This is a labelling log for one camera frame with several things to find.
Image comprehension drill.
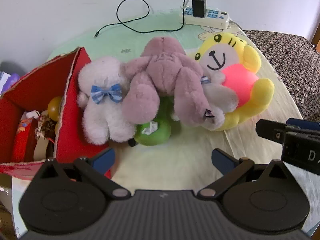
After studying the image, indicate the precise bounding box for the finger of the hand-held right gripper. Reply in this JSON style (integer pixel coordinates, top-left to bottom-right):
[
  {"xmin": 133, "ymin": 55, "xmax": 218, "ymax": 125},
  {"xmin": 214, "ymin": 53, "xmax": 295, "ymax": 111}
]
[
  {"xmin": 255, "ymin": 119, "xmax": 300, "ymax": 144},
  {"xmin": 286, "ymin": 118, "xmax": 320, "ymax": 130}
]

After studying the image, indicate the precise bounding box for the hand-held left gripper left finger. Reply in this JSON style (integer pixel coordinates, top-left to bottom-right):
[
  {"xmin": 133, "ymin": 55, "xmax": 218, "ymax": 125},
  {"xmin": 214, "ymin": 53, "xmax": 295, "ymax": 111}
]
[{"xmin": 32, "ymin": 147, "xmax": 130, "ymax": 201}]

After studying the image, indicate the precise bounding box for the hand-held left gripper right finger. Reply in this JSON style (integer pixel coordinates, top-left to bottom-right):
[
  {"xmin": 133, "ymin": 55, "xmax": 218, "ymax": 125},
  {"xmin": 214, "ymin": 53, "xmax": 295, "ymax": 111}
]
[{"xmin": 197, "ymin": 148, "xmax": 294, "ymax": 200}]

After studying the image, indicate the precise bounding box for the white plush rabbit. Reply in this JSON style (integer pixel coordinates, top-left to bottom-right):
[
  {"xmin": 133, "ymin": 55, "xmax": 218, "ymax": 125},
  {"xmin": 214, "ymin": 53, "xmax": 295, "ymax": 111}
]
[{"xmin": 76, "ymin": 56, "xmax": 137, "ymax": 146}]

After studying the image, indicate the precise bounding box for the red cardboard box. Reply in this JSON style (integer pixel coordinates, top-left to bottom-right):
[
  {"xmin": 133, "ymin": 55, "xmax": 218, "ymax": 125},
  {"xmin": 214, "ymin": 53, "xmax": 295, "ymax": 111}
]
[{"xmin": 0, "ymin": 46, "xmax": 113, "ymax": 180}]

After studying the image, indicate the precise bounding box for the green plush toy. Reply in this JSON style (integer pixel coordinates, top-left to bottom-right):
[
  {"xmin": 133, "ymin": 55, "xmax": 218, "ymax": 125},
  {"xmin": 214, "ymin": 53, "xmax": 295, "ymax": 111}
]
[{"xmin": 127, "ymin": 96, "xmax": 175, "ymax": 147}]

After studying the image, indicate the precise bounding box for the yellow plush tiger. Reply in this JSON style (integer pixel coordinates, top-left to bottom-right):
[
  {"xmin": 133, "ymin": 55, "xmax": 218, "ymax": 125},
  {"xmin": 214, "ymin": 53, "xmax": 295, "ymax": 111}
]
[{"xmin": 187, "ymin": 32, "xmax": 275, "ymax": 132}]

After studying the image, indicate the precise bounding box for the pink plush dog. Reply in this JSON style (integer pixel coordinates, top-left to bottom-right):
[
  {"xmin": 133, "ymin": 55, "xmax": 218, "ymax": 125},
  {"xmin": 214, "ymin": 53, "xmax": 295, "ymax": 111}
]
[{"xmin": 122, "ymin": 36, "xmax": 238, "ymax": 131}]

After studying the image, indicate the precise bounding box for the brown gold ribbon ornament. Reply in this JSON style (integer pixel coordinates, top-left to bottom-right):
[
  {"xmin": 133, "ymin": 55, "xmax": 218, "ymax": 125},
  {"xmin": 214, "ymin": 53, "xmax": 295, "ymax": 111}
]
[{"xmin": 35, "ymin": 116, "xmax": 57, "ymax": 143}]

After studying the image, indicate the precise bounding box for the yellow gourd ornament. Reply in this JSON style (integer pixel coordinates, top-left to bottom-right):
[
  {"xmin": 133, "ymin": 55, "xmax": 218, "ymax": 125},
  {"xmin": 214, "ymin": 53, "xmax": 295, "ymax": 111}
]
[{"xmin": 47, "ymin": 96, "xmax": 63, "ymax": 122}]

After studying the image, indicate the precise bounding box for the brown patterned cloth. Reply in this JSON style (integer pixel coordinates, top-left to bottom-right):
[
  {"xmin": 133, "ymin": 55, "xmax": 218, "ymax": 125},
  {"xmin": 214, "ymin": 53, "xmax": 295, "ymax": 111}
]
[{"xmin": 244, "ymin": 29, "xmax": 320, "ymax": 122}]

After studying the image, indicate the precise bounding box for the red patterned tin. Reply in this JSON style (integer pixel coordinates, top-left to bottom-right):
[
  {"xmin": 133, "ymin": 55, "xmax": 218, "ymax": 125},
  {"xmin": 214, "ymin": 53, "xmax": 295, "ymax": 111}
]
[{"xmin": 11, "ymin": 117, "xmax": 38, "ymax": 163}]

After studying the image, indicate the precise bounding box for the purple tissue pack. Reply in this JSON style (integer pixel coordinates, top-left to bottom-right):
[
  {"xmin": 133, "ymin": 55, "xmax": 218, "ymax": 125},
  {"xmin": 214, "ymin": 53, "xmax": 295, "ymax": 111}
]
[{"xmin": 0, "ymin": 71, "xmax": 21, "ymax": 95}]

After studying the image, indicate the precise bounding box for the white power strip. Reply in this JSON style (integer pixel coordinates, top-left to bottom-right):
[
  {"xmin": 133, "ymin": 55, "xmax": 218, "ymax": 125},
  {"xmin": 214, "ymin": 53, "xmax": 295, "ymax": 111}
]
[{"xmin": 179, "ymin": 6, "xmax": 230, "ymax": 30}]

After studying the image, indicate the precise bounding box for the black charger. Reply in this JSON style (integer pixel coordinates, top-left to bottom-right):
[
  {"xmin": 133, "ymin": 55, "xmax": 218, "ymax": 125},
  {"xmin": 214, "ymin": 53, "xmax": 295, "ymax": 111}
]
[{"xmin": 192, "ymin": 0, "xmax": 207, "ymax": 18}]

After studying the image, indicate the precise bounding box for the black charging cable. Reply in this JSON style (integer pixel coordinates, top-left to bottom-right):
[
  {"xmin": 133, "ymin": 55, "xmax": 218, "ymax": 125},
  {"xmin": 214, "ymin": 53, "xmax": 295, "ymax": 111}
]
[{"xmin": 94, "ymin": 0, "xmax": 203, "ymax": 38}]

